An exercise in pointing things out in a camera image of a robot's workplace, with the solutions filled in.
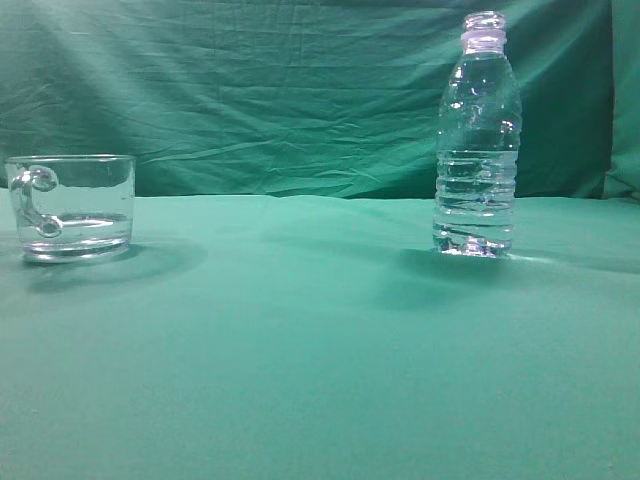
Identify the green table cloth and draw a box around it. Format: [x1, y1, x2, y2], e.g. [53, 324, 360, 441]
[1, 196, 639, 479]

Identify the green backdrop cloth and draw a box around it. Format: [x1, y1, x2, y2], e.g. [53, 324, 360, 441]
[1, 1, 639, 199]

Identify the clear glass mug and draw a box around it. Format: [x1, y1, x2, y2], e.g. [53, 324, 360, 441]
[4, 154, 135, 263]

